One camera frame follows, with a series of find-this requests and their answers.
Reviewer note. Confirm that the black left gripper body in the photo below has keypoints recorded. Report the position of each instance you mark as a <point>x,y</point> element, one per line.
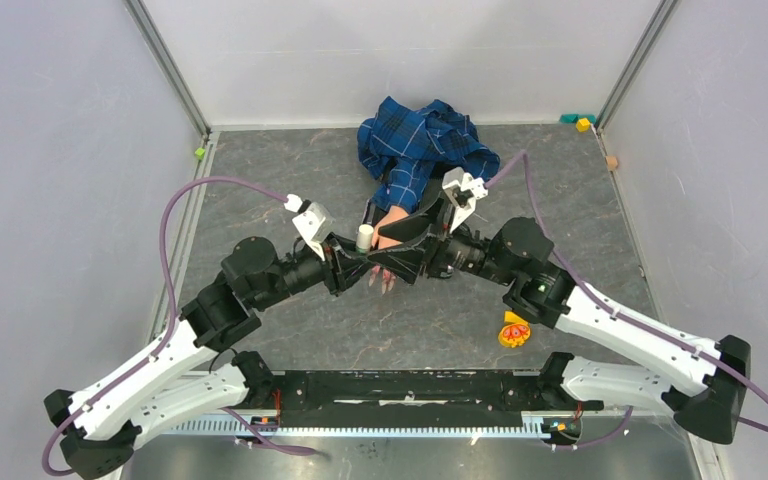
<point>335,275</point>

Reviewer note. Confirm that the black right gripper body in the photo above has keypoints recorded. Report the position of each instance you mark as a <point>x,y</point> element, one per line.
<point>435,248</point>

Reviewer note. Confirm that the white cap nail polish bottle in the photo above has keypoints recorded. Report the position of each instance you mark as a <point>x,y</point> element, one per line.
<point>364,238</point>

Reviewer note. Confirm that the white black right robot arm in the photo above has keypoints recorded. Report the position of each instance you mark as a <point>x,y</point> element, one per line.
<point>697,380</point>

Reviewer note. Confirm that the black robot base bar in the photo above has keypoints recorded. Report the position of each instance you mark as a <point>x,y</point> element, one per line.
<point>408,398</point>

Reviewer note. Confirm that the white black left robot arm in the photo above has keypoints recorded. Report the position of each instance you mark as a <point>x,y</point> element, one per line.
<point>99,428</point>

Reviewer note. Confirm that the black ribbed block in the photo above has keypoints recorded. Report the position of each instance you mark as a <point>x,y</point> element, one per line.
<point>434,192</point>

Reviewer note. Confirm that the blue plaid shirt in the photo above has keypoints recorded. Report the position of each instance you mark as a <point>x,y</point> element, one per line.
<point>403,149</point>

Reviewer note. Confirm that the yellow orange toy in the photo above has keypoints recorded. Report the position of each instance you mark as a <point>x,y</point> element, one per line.
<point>515,331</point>

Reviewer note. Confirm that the teal block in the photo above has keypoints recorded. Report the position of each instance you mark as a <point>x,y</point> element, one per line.
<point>573,118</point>

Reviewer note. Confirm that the yellow cube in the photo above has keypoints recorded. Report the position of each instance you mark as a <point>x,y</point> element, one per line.
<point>583,124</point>

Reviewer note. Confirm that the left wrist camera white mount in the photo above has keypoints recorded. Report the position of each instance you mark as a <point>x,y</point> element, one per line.
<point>312,221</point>

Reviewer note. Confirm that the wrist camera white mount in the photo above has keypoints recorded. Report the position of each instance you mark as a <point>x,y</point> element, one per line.
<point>463,191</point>
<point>312,221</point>

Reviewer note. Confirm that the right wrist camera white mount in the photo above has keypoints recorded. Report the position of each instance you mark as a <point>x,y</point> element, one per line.
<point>463,191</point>

